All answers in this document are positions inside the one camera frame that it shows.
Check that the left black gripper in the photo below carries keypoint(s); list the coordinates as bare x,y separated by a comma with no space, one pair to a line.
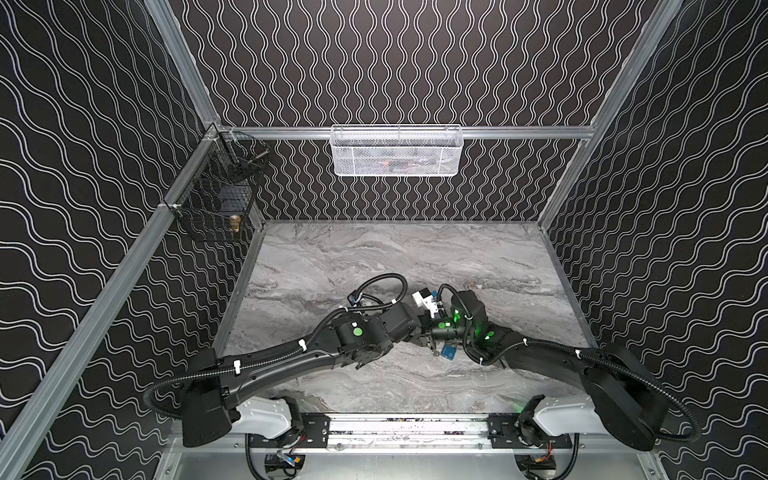
414,321

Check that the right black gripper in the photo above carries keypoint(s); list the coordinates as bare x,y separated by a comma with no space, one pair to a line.
437,335

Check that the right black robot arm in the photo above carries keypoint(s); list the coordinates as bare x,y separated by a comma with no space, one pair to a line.
621,397

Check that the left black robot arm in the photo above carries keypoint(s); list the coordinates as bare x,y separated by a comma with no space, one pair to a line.
218,394

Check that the blue padlock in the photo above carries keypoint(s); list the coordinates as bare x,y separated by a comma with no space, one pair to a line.
448,352

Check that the red item in white basket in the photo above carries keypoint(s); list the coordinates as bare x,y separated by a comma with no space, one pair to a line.
397,164

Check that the brass object in black basket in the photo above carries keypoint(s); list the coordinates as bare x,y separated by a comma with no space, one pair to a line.
235,223

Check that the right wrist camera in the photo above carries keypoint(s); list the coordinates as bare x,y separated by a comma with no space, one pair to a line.
427,300

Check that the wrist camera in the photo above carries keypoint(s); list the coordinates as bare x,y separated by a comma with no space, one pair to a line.
355,297
427,300

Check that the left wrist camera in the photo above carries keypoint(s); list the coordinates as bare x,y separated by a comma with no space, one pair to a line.
355,297

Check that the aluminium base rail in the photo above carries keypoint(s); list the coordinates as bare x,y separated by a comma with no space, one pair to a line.
418,433

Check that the white mesh wall basket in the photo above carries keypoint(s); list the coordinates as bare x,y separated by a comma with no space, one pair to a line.
357,149

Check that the black wire wall basket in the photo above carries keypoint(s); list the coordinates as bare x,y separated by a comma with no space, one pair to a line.
225,182

